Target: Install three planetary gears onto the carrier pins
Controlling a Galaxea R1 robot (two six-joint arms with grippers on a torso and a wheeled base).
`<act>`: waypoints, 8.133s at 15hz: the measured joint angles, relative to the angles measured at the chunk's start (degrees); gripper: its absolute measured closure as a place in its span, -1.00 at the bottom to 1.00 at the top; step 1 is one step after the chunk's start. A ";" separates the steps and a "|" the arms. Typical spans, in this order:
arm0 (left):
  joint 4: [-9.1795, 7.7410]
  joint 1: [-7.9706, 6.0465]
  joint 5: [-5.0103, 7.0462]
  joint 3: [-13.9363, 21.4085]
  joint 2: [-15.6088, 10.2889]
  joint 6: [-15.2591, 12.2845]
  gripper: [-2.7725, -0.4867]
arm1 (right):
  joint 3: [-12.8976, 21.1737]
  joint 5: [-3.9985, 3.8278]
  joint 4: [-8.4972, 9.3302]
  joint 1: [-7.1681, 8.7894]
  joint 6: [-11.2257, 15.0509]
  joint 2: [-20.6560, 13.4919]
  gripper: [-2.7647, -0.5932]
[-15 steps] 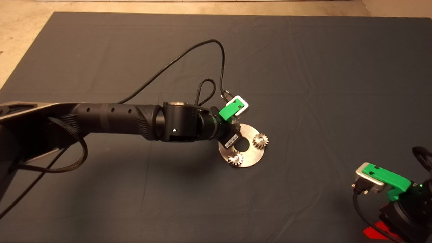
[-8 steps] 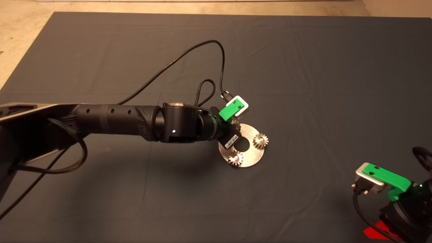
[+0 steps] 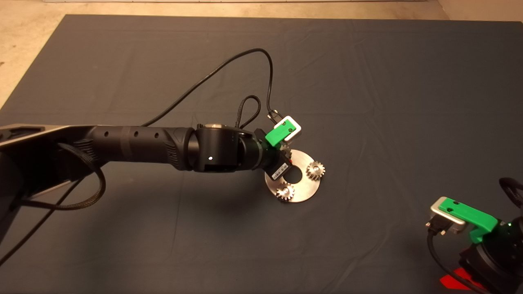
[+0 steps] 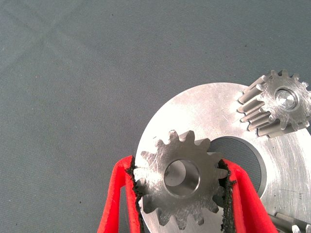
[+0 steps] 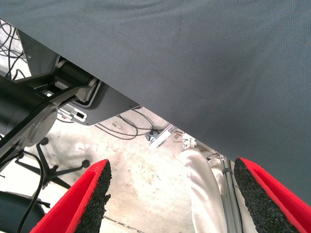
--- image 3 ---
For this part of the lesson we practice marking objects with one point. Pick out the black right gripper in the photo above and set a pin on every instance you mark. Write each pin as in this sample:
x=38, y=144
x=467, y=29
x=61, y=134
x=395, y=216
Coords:
x=498, y=267

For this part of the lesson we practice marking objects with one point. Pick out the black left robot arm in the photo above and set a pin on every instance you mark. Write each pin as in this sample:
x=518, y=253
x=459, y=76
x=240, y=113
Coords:
x=135, y=143

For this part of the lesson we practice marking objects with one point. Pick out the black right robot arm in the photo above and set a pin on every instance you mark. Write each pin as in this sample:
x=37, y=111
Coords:
x=519, y=234

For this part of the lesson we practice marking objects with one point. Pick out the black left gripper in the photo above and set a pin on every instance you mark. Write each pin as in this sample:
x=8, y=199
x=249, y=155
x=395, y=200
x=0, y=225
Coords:
x=276, y=163

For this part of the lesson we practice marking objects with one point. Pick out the green left camera mount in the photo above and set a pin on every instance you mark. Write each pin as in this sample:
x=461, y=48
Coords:
x=278, y=134

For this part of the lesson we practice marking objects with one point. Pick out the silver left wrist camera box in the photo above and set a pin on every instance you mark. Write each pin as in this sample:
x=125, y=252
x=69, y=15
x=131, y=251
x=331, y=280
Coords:
x=297, y=130

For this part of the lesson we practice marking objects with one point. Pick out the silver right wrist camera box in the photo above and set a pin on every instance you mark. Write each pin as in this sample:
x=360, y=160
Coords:
x=439, y=212

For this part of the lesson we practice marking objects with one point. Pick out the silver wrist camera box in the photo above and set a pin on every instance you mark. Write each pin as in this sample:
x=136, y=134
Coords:
x=439, y=212
x=297, y=130

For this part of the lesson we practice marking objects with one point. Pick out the round metal carrier plate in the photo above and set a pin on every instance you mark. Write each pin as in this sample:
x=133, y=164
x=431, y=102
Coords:
x=304, y=192

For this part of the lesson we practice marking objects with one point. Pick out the dark grey table cloth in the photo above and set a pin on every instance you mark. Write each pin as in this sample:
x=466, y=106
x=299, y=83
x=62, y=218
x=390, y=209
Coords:
x=367, y=73

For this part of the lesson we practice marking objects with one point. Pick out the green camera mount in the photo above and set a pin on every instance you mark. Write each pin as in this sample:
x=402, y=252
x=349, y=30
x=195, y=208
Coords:
x=278, y=134
x=474, y=215

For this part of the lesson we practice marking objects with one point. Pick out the green right camera mount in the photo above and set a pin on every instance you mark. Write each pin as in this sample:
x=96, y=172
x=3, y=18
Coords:
x=474, y=215

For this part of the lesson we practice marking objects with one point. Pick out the small steel planetary gear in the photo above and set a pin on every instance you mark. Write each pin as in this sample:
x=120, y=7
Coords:
x=311, y=173
x=282, y=194
x=286, y=153

